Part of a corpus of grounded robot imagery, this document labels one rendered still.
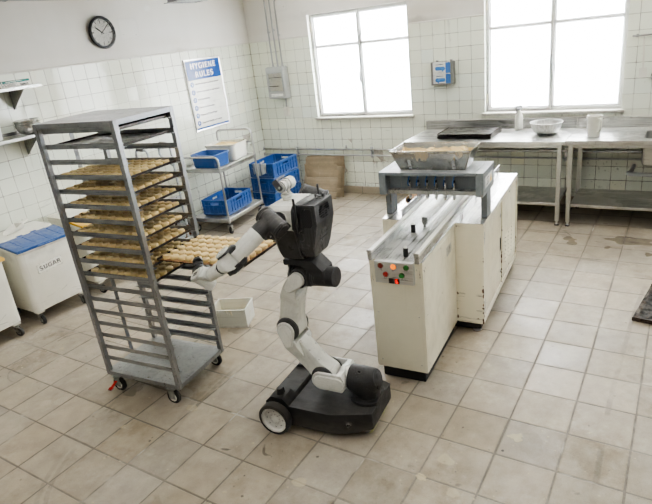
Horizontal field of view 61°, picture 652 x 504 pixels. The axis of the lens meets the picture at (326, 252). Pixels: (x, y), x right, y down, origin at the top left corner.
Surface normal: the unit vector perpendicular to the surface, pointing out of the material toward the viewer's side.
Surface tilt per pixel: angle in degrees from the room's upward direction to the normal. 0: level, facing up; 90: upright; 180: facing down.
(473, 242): 90
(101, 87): 90
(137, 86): 90
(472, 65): 90
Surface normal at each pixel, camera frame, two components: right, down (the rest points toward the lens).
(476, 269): -0.46, 0.37
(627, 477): -0.11, -0.92
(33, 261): 0.83, 0.14
